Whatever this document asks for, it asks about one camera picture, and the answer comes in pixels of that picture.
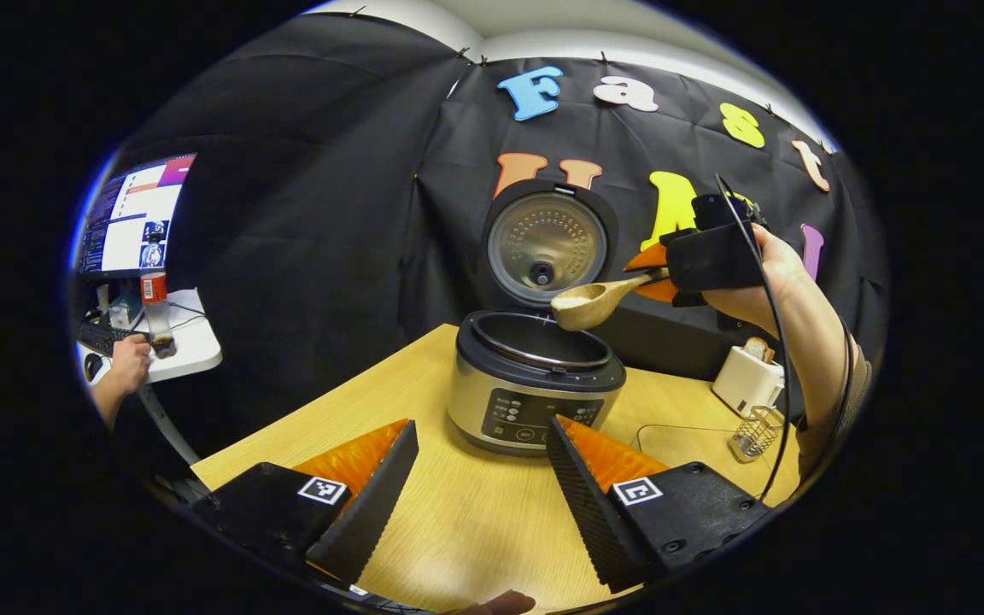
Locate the silver black rice cooker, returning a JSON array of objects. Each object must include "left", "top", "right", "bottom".
[{"left": 447, "top": 179, "right": 628, "bottom": 457}]

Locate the white side desk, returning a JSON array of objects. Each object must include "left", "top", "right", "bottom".
[{"left": 73, "top": 288, "right": 225, "bottom": 467}]

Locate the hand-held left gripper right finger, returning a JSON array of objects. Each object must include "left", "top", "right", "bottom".
[{"left": 545, "top": 414, "right": 774, "bottom": 595}]

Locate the white toaster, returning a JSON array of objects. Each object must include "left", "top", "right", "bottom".
[{"left": 712, "top": 344, "right": 786, "bottom": 419}]

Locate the red label drink bottle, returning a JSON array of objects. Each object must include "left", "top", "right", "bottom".
[{"left": 139, "top": 223, "right": 179, "bottom": 360}]

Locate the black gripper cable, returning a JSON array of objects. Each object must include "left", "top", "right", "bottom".
[{"left": 713, "top": 173, "right": 794, "bottom": 504}]

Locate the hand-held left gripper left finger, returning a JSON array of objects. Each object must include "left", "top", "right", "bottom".
[{"left": 191, "top": 418, "right": 421, "bottom": 590}]

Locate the wire chopstick holder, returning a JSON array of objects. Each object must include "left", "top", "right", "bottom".
[{"left": 728, "top": 405, "right": 786, "bottom": 465}]

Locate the computer monitor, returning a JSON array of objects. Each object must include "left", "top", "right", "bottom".
[{"left": 73, "top": 153, "right": 199, "bottom": 279}]

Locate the black keyboard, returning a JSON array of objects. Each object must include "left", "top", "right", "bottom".
[{"left": 76, "top": 319, "right": 131, "bottom": 359}]

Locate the wooden spoon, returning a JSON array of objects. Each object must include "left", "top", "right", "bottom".
[{"left": 550, "top": 268, "right": 671, "bottom": 333}]

